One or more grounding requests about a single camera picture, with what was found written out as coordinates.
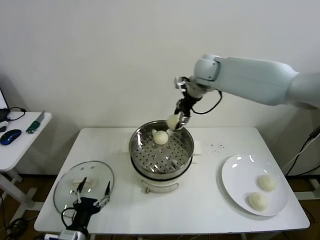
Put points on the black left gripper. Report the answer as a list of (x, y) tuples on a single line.
[(85, 207)]

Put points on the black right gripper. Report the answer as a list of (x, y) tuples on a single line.
[(186, 105)]

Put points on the white steamed baozi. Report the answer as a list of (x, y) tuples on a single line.
[(160, 137), (172, 120), (258, 202), (267, 183)]

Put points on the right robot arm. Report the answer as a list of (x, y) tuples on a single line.
[(250, 77)]

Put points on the stainless steel steamer basket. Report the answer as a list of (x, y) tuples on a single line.
[(162, 157)]

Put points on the white electric cooker base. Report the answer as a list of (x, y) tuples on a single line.
[(160, 186)]

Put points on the white side table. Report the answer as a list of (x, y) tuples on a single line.
[(22, 150)]

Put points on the white oval plate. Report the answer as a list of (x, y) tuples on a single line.
[(240, 175)]

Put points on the blue computer mouse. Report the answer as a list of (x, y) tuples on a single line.
[(10, 137)]

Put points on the small black adapter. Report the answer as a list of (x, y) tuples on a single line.
[(2, 129)]

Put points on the black laptop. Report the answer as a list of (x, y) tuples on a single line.
[(2, 100)]

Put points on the white stand base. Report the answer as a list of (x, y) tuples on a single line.
[(315, 186)]

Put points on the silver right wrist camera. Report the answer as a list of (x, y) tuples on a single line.
[(180, 81)]

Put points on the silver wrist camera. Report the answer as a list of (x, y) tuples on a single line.
[(180, 81), (70, 236)]

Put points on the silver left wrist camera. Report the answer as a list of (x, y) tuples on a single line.
[(70, 236)]

